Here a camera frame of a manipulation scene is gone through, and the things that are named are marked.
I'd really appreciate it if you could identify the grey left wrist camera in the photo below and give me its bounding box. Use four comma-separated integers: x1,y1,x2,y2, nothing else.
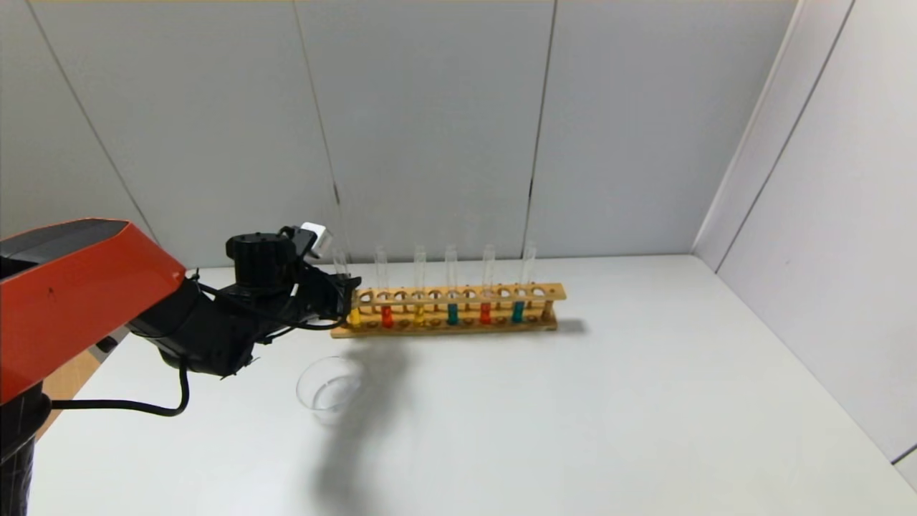
297,222,335,259

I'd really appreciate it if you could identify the wooden test tube rack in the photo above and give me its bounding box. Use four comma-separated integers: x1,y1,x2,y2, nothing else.
331,283,567,339

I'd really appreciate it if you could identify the yellow pigment glass test tube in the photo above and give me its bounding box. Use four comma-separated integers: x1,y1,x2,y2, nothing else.
334,248,363,328
413,245,427,328

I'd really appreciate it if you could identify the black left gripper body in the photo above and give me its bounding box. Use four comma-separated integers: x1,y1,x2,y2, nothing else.
299,263,351,320

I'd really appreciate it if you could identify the teal pigment glass test tube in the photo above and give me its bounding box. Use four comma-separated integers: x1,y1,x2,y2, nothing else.
443,245,459,327
511,242,537,324

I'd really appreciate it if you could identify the clear glass dish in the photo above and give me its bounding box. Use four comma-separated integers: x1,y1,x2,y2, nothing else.
297,356,370,427

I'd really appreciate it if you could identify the red pigment glass test tube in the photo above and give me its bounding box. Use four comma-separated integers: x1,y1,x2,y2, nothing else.
374,245,395,330
479,244,495,325

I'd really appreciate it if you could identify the thin black camera cable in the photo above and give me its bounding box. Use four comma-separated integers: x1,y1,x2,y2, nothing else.
192,276,350,338

